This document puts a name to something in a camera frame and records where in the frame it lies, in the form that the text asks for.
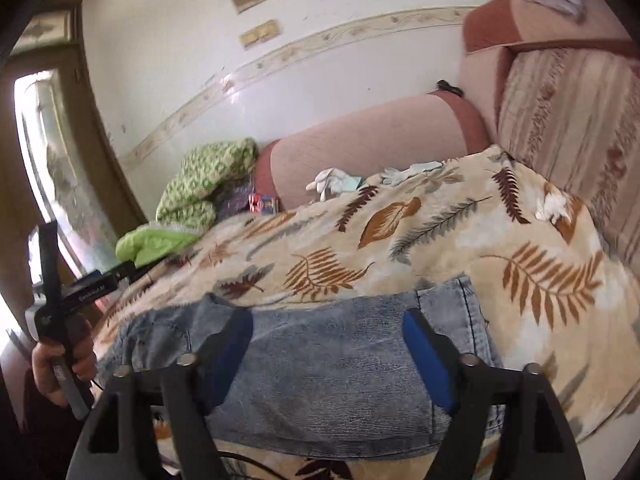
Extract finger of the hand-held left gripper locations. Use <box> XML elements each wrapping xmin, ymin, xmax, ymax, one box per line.
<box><xmin>116</xmin><ymin>260</ymin><xmax>168</xmax><ymax>283</ymax></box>

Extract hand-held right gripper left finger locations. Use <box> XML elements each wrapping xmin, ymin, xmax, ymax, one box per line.
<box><xmin>66</xmin><ymin>305</ymin><xmax>255</xmax><ymax>480</ymax></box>

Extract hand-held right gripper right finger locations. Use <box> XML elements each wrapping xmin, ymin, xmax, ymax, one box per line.
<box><xmin>402</xmin><ymin>307</ymin><xmax>587</xmax><ymax>480</ymax></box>

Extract blue denim pants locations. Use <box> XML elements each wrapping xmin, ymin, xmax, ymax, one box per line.
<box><xmin>107</xmin><ymin>275</ymin><xmax>506</xmax><ymax>461</ymax></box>

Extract person's left hand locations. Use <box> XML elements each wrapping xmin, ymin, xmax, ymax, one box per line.
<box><xmin>31</xmin><ymin>317</ymin><xmax>98</xmax><ymax>408</ymax></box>

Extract lime green cloth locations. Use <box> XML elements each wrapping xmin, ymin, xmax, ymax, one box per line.
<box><xmin>115</xmin><ymin>225</ymin><xmax>201</xmax><ymax>267</ymax></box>

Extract purple patterned cloth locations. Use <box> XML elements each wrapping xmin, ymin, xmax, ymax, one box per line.
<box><xmin>216</xmin><ymin>182</ymin><xmax>257</xmax><ymax>220</ymax></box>

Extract green patterned cloth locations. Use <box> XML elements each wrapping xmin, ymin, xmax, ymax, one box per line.
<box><xmin>156</xmin><ymin>138</ymin><xmax>261</xmax><ymax>233</ymax></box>

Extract leaf print blanket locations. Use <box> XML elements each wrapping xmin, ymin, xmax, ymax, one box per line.
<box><xmin>95</xmin><ymin>145</ymin><xmax>640</xmax><ymax>480</ymax></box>

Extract colourful small box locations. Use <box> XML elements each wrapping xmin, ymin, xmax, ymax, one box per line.
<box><xmin>248</xmin><ymin>192</ymin><xmax>279</xmax><ymax>216</ymax></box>

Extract pale green glove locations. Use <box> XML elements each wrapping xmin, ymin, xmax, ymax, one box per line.
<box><xmin>380</xmin><ymin>161</ymin><xmax>446</xmax><ymax>187</ymax></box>

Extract white crumpled tissue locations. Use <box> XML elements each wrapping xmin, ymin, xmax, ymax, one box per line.
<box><xmin>534</xmin><ymin>192</ymin><xmax>569</xmax><ymax>223</ymax></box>

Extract white glove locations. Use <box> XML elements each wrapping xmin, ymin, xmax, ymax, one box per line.
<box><xmin>306</xmin><ymin>167</ymin><xmax>366</xmax><ymax>203</ymax></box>

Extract pink brown sofa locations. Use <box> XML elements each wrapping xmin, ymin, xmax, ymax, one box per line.
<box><xmin>252</xmin><ymin>0</ymin><xmax>640</xmax><ymax>261</ymax></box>

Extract black cable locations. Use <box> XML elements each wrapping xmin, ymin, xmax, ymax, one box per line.
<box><xmin>215</xmin><ymin>451</ymin><xmax>283</xmax><ymax>480</ymax></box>

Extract brown wooden door frame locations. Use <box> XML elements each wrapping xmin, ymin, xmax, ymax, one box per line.
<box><xmin>0</xmin><ymin>0</ymin><xmax>151</xmax><ymax>321</ymax></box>

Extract beige wall switch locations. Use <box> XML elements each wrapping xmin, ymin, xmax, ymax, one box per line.
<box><xmin>239</xmin><ymin>20</ymin><xmax>281</xmax><ymax>50</ymax></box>

